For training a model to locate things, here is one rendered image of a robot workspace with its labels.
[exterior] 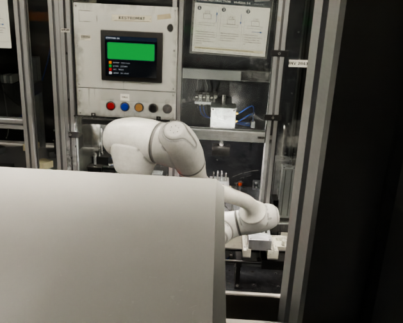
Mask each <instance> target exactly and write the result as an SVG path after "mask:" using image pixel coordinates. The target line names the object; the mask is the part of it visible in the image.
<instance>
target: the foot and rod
mask: <svg viewBox="0 0 403 323"><path fill-rule="evenodd" d="M229 154H230V144H224V141H221V140H219V143H212V156H229Z"/></svg>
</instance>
